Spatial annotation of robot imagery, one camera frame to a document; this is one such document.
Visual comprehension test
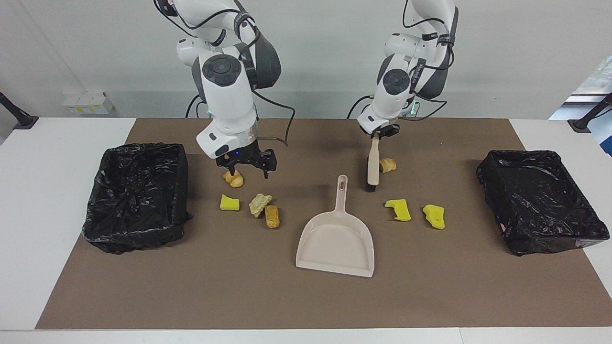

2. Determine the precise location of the beige brush with black bristles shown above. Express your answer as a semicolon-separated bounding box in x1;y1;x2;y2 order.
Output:
366;131;382;193

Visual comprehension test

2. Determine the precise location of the pale beige rock-like chunk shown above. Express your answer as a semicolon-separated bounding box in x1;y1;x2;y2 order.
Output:
248;193;273;218

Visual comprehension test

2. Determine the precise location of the notched yellow sponge chunk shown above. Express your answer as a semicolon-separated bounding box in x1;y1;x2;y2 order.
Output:
385;199;412;222

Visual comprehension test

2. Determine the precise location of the beige plastic dustpan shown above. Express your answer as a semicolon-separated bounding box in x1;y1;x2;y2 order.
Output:
295;174;375;278

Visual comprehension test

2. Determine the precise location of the black-bagged bin with pink spot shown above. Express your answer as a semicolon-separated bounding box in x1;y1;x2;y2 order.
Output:
476;150;611;257

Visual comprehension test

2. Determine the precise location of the brown table mat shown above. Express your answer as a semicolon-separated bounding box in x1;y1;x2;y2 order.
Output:
36;118;612;330

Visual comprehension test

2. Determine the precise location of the black stand foot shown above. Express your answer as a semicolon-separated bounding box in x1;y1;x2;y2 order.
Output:
568;93;612;133
0;91;39;130

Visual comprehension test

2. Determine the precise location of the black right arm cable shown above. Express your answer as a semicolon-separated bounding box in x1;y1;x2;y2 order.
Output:
154;0;296;146

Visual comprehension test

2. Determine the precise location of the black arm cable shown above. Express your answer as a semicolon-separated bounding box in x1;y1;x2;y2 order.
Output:
154;0;296;146
402;0;452;122

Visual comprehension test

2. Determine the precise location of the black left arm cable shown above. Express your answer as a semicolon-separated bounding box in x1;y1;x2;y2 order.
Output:
402;0;452;122

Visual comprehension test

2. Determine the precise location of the white wall socket box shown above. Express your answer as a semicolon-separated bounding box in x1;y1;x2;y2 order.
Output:
63;92;114;115

